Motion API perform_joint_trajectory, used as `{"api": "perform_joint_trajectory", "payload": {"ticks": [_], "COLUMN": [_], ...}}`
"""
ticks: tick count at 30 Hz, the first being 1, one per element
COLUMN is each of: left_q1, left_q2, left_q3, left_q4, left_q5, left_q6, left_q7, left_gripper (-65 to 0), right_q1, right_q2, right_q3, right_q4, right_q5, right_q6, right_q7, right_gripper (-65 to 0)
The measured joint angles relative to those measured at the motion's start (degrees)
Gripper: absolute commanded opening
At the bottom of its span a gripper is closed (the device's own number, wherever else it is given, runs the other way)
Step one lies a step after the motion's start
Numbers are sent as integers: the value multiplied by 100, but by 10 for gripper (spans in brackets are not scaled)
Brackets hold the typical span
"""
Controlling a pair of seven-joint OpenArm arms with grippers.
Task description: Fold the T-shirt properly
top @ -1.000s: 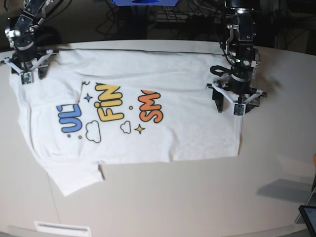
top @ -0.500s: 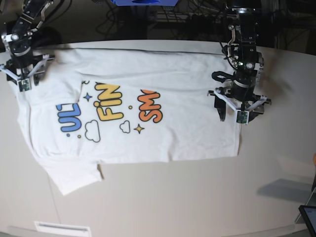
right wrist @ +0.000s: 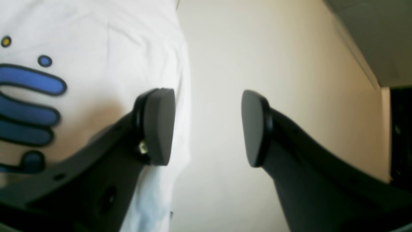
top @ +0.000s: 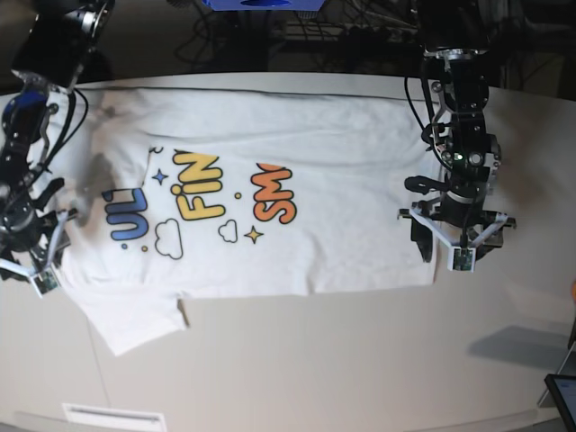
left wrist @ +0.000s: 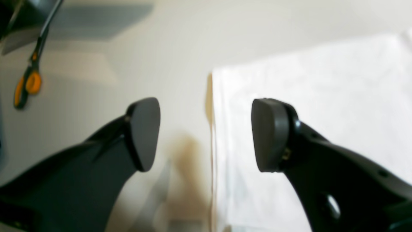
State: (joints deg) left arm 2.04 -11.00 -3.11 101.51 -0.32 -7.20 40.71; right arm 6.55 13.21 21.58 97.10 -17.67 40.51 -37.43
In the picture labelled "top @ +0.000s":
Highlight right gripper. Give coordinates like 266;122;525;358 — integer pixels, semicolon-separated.
1;193;58;259

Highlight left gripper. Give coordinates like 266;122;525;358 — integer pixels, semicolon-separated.
404;175;503;263

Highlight white printed T-shirt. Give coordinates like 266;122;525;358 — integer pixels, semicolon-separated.
55;88;439;356

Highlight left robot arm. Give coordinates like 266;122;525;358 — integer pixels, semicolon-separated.
399;1;516;272

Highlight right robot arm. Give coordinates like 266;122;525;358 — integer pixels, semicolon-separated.
1;1;115;260

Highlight dark tablet screen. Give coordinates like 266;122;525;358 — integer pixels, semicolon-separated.
544;373;575;432

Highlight white paper label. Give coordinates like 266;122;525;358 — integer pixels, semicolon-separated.
62;403;167;431

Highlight blue box at top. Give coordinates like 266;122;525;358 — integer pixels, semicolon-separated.
202;0;325;12

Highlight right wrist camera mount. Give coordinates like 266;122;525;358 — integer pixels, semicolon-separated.
1;209;77;297

